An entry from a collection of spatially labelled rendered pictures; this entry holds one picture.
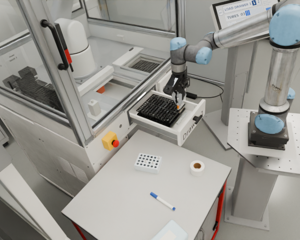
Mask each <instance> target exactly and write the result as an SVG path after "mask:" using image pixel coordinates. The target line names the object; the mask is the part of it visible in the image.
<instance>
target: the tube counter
mask: <svg viewBox="0 0 300 240"><path fill-rule="evenodd" d="M262 12H264V10H263V6H261V7H257V8H253V9H249V10H244V11H240V16H241V18H243V17H247V16H250V15H254V14H258V13H262Z"/></svg>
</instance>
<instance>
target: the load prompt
mask: <svg viewBox="0 0 300 240"><path fill-rule="evenodd" d="M259 5H262V3H261V0H247V1H243V2H239V3H235V4H231V5H227V6H222V7H223V11H224V14H225V13H230V12H234V11H238V10H242V9H247V8H251V7H255V6H259Z"/></svg>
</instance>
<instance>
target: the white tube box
mask: <svg viewBox="0 0 300 240"><path fill-rule="evenodd" d="M145 160H147V163H145ZM152 161H153V162H154V164H153V165H152V163H151V162H152ZM161 164H162V157H160V159H158V158H157V156H154V155H149V154H144V153H139V155H138V158H137V160H136V162H135V164H134V167H135V170H140V171H145V172H150V173H155V174H158V173H159V170H160V167H161Z"/></svg>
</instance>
